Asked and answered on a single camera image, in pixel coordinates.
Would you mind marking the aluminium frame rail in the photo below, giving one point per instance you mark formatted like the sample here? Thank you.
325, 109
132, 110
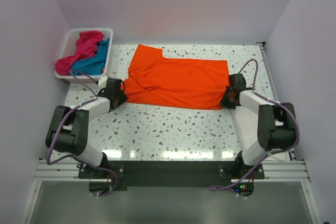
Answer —
64, 171

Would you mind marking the white plastic laundry basket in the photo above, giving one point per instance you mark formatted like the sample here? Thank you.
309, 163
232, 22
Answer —
69, 47

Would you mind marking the pink t shirt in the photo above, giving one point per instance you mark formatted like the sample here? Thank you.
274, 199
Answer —
86, 48

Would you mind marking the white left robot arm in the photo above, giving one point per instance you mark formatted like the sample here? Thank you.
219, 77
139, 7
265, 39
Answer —
67, 135

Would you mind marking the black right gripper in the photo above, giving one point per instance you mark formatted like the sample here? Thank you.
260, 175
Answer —
224, 103

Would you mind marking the orange t shirt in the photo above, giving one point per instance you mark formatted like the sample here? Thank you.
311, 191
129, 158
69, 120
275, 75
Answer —
181, 83

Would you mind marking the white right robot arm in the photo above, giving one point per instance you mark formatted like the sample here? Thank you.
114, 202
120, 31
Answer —
277, 127

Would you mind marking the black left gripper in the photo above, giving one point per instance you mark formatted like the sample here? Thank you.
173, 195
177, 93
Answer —
123, 97

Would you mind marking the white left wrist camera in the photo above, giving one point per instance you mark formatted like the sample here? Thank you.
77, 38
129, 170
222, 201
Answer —
102, 80

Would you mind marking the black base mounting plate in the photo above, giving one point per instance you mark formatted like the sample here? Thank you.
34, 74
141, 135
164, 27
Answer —
214, 175

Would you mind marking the blue t shirt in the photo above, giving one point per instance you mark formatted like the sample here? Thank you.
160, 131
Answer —
95, 65

